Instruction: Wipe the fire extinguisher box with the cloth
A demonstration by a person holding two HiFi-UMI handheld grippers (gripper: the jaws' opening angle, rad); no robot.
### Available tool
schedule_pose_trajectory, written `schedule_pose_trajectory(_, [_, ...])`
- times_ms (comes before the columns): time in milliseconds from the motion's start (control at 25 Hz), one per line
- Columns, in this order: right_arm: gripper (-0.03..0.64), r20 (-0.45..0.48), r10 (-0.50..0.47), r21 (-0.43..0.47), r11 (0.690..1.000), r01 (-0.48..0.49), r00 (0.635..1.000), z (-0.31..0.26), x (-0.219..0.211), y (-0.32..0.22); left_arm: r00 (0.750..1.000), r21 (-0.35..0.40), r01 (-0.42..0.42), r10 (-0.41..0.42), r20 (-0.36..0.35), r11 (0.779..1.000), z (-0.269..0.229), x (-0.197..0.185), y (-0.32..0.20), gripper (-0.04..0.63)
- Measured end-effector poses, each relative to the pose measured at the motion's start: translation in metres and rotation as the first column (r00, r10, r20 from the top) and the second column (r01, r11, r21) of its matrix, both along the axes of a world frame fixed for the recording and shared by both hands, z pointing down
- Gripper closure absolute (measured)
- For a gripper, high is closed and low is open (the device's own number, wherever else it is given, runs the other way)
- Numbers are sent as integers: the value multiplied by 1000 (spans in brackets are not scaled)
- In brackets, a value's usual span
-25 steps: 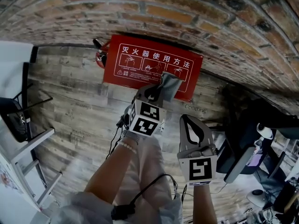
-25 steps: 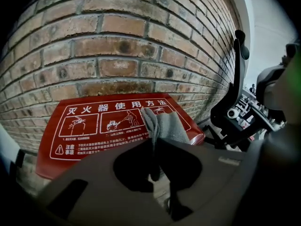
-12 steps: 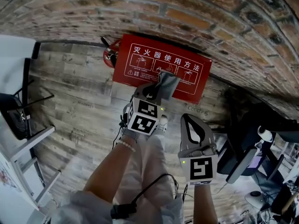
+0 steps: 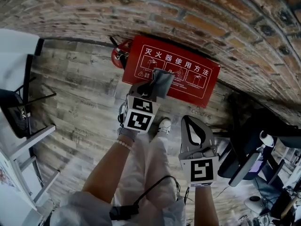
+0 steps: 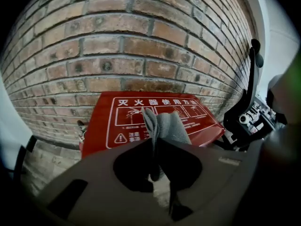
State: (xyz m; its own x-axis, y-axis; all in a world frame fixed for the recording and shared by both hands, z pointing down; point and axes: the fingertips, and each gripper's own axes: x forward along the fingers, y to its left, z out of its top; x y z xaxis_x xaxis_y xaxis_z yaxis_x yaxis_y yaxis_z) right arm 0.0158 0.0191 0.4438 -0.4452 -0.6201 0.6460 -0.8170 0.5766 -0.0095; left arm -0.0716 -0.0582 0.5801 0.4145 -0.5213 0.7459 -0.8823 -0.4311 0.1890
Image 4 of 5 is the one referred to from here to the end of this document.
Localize person's left forearm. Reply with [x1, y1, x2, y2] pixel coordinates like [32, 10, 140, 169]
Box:
[81, 139, 134, 203]

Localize person's white trousers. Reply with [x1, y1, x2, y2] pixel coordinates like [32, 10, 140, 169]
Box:
[112, 132, 179, 211]

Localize black looped waist cable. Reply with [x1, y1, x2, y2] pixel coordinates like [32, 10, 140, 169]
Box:
[133, 175, 181, 209]

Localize gray wiping cloth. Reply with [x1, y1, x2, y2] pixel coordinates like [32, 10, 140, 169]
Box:
[150, 67, 175, 99]

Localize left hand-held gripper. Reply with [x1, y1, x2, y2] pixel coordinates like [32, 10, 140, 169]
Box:
[123, 81, 161, 134]

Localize white bead bracelet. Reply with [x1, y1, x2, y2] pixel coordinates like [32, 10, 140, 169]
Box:
[115, 139, 133, 152]

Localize black floor cable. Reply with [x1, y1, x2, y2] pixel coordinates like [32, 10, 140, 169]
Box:
[213, 185, 232, 200]

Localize black waist device box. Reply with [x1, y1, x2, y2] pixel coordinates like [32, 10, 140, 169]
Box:
[109, 205, 140, 221]

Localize white mug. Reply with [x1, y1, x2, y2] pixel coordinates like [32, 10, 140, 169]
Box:
[259, 130, 275, 148]

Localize printed picture sheet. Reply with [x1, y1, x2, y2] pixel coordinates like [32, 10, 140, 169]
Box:
[0, 166, 21, 193]

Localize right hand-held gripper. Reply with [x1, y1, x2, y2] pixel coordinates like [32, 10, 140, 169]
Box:
[178, 115, 220, 188]

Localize person's left hand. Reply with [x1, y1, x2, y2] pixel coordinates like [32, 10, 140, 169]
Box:
[117, 127, 140, 143]

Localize black metal frame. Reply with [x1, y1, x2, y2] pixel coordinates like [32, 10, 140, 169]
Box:
[14, 54, 57, 113]

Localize person's right forearm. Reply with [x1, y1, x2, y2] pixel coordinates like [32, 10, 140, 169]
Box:
[194, 185, 221, 226]

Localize person's light gray shirt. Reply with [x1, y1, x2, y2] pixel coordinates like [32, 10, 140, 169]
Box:
[49, 191, 186, 226]

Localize person's right white sneaker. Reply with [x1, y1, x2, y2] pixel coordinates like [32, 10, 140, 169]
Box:
[157, 117, 172, 135]

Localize red fire extinguisher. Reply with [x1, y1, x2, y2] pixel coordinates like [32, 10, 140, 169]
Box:
[109, 36, 134, 69]

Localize black office chair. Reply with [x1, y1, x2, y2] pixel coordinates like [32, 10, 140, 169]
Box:
[217, 95, 301, 188]

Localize red fire extinguisher box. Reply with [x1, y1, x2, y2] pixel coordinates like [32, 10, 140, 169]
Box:
[121, 34, 221, 109]

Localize purple paper sheet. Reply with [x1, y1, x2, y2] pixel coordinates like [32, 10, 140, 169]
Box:
[248, 161, 261, 173]

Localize tangle of black cables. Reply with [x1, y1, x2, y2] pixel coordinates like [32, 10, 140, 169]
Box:
[244, 178, 301, 226]

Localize white shelf unit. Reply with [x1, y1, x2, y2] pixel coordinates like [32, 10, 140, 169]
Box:
[0, 123, 61, 226]

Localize black handbag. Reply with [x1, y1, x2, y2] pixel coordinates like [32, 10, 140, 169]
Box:
[0, 88, 32, 139]

